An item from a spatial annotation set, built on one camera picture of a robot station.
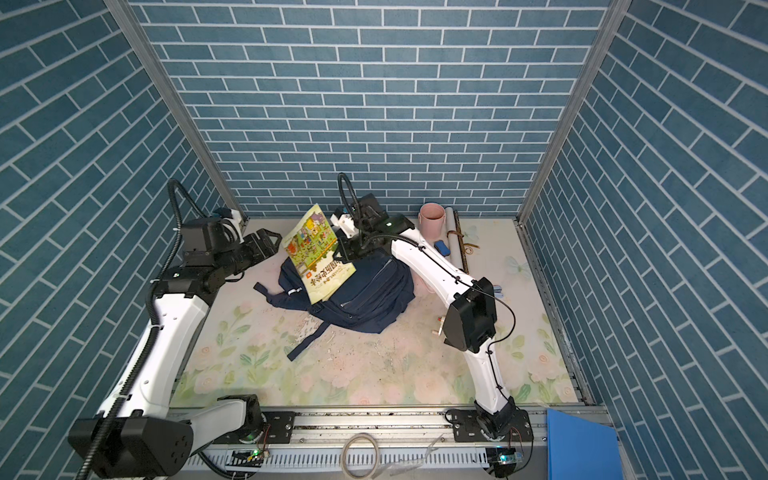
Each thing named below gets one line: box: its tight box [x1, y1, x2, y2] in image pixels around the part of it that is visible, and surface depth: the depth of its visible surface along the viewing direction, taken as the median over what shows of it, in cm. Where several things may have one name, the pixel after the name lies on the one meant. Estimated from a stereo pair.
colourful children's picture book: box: [282, 203, 356, 305], surface depth 86 cm
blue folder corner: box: [546, 408, 623, 480], surface depth 74 cm
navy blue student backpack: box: [253, 250, 415, 361], surface depth 93 cm
